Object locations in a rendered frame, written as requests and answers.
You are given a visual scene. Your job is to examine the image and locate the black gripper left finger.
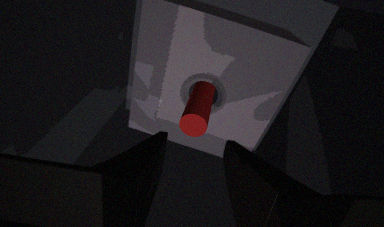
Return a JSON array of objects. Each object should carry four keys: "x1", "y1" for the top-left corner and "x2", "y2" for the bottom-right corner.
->
[{"x1": 0, "y1": 131, "x2": 168, "y2": 227}]

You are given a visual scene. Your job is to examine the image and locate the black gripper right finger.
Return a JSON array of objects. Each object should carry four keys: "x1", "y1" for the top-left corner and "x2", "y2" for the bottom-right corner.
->
[{"x1": 223, "y1": 140, "x2": 384, "y2": 227}]

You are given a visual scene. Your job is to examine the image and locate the dark red peg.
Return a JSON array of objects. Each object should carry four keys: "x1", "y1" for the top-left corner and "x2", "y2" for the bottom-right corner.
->
[{"x1": 179, "y1": 81, "x2": 215, "y2": 137}]

